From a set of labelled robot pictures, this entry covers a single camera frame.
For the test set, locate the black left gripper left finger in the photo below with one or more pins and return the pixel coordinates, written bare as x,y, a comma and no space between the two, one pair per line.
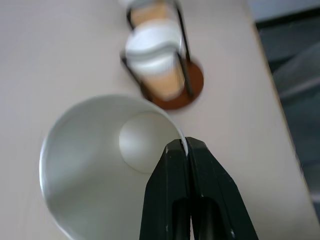
165,190

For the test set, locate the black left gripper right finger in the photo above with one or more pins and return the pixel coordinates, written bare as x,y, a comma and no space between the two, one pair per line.
212,190

